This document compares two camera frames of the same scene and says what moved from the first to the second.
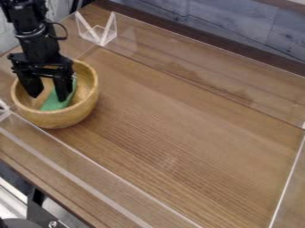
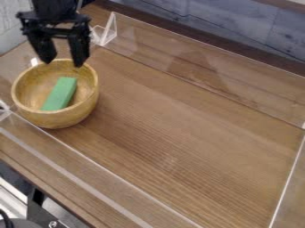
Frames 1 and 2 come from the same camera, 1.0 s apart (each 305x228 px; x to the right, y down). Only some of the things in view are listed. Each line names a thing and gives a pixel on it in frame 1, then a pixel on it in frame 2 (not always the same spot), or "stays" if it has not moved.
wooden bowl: (70, 114) stays
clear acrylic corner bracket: (98, 34) stays
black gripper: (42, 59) -> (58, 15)
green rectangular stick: (51, 102) stays
